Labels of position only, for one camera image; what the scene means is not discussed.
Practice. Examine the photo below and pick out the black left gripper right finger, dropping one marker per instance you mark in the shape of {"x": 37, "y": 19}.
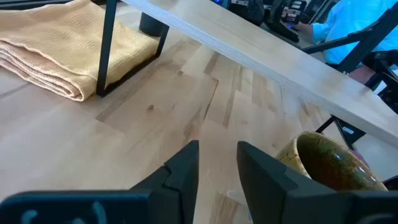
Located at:
{"x": 267, "y": 193}

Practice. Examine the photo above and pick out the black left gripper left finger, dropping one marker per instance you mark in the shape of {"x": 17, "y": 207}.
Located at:
{"x": 180, "y": 186}

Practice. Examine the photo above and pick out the light wooden shelf board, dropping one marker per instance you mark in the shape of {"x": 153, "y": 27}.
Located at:
{"x": 264, "y": 46}

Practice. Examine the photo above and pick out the green-brown ceramic bowl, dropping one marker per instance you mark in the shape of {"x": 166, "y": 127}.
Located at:
{"x": 326, "y": 161}

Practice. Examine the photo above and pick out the purple cloth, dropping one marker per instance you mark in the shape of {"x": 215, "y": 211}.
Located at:
{"x": 362, "y": 158}

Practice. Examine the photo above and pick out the dark grey cup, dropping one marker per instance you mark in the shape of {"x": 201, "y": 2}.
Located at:
{"x": 150, "y": 26}

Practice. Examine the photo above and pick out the person in light-blue shirt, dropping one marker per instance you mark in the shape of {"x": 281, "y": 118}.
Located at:
{"x": 367, "y": 40}

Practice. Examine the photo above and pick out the folded yellow waffle towel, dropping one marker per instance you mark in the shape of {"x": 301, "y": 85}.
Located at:
{"x": 46, "y": 40}

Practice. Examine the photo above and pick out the black metal shelf leg frame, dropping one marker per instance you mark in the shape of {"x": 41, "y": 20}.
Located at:
{"x": 351, "y": 137}
{"x": 107, "y": 46}

